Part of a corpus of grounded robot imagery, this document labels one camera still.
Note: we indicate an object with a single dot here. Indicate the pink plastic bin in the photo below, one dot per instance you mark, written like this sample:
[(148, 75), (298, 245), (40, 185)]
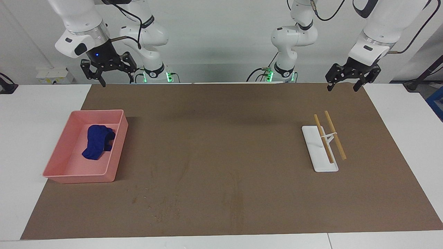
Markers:
[(65, 166)]

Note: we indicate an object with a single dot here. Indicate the black stand foot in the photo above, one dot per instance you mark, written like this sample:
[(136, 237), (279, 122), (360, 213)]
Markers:
[(7, 86)]

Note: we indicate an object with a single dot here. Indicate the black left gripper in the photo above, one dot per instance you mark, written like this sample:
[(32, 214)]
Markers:
[(360, 66)]

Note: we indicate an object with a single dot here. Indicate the black tripod stand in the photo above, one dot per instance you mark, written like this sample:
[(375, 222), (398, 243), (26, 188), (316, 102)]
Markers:
[(424, 74)]

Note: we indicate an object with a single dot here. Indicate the brown table mat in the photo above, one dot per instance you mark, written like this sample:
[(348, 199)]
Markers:
[(242, 173)]

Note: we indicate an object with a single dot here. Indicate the blue towel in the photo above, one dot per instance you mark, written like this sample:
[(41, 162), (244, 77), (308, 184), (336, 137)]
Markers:
[(97, 141)]

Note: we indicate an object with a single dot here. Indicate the blue box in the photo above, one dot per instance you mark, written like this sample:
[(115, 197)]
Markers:
[(436, 103)]

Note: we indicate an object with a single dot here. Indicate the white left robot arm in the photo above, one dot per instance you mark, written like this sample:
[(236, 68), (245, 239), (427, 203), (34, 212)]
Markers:
[(294, 38)]

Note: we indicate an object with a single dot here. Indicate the wooden rod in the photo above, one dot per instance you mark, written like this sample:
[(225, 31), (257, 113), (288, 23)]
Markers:
[(327, 150), (339, 147)]

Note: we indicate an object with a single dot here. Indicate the white towel rack base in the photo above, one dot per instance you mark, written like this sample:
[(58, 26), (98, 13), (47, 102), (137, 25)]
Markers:
[(316, 152)]

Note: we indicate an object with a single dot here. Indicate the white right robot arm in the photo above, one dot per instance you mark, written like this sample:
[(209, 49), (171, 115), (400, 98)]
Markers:
[(76, 17)]

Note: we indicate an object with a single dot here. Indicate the white power strip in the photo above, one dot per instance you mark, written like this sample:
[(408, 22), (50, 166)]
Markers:
[(53, 76)]

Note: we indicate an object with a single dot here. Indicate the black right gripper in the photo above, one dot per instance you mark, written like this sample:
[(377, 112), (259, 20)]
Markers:
[(102, 55)]

